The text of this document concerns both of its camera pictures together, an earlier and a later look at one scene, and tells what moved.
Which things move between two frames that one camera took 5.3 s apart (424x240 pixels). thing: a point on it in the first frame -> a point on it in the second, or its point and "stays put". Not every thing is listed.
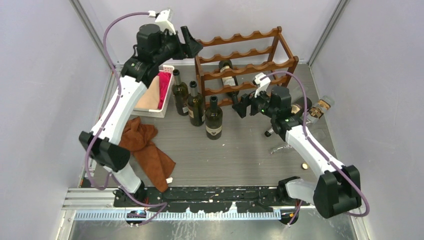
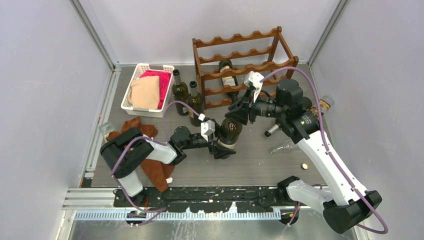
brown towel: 137,138 stays put
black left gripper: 187,50 -> 217,150
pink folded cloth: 164,78 stays put
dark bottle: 213,119 -> 230,132
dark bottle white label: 226,64 stays put
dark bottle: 195,106 stays put
